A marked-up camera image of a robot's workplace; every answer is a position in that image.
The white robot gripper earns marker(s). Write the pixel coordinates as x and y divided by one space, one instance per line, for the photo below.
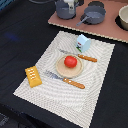
71 6

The grey toy pot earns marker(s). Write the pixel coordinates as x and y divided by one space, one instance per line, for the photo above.
62 9

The red toy tomato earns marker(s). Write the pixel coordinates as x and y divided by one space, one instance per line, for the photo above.
70 61

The orange toy cracker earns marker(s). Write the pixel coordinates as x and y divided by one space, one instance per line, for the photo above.
33 76

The grey toy frying pan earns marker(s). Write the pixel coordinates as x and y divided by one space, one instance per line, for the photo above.
93 15

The small toy milk carton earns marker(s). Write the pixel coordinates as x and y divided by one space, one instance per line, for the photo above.
83 43

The beige toy pot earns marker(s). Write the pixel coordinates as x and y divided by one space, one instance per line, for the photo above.
123 14

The round wooden plate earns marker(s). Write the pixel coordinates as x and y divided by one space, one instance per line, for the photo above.
73 71

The toy fork wooden handle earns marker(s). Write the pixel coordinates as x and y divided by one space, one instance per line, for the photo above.
80 56

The toy knife wooden handle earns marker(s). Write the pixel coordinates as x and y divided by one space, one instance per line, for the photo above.
66 80

